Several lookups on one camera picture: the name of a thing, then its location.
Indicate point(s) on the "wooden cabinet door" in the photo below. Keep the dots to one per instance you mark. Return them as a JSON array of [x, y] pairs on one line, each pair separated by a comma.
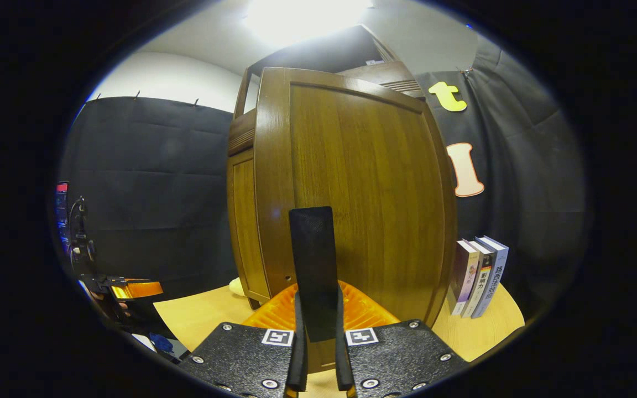
[[246, 226], [363, 166]]

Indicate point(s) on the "pale blue book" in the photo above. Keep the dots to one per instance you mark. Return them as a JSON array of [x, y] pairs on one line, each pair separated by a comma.
[[496, 276]]

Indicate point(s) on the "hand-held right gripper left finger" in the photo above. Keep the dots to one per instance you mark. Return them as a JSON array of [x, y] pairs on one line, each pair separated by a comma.
[[241, 354]]

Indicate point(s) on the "purple white book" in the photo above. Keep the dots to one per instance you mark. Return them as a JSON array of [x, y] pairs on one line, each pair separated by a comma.
[[464, 276]]

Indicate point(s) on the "black yellow spine book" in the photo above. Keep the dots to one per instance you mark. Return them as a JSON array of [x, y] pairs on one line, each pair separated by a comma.
[[483, 282]]

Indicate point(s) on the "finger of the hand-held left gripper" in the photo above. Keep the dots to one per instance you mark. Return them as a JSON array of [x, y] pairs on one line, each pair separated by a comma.
[[139, 289]]

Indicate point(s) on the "large rectangular ceiling light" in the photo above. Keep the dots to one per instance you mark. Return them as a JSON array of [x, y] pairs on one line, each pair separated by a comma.
[[304, 19]]

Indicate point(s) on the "small cream object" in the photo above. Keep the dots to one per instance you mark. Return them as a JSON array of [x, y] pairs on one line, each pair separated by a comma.
[[235, 287]]

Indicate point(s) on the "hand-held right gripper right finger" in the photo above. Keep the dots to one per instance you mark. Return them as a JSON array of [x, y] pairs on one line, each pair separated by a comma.
[[401, 354]]

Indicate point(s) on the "wooden double-door shoe cabinet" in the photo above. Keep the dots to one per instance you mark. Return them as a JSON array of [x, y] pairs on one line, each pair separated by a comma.
[[241, 132]]

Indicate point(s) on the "black backdrop cloth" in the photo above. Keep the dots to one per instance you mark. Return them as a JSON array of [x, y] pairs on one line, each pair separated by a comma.
[[152, 193]]

